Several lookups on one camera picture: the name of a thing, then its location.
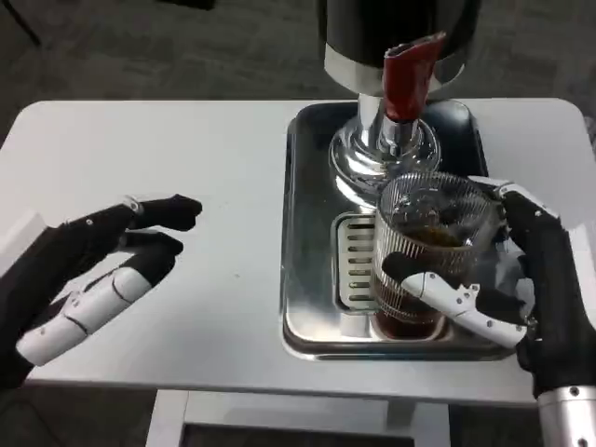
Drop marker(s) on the black steel drink dispenser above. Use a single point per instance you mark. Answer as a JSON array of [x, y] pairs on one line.
[[363, 32]]

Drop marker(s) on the black slanted leg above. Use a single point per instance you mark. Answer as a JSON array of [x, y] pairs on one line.
[[25, 21]]

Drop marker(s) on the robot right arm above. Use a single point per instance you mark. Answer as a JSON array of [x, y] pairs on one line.
[[568, 419]]

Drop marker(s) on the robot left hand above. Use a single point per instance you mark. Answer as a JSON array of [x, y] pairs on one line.
[[51, 261]]

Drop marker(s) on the steel tray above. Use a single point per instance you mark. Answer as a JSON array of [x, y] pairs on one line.
[[307, 242]]

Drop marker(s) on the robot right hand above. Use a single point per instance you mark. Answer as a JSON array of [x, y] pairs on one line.
[[559, 302]]

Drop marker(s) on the white table frame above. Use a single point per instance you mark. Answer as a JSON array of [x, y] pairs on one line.
[[172, 419]]

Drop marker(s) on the red tap lever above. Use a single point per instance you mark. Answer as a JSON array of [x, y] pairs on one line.
[[405, 79]]

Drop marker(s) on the clear ribbed glass cup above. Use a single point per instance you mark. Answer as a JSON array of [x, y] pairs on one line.
[[428, 223]]

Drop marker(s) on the steel drip grid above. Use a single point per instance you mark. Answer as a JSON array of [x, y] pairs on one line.
[[354, 261]]

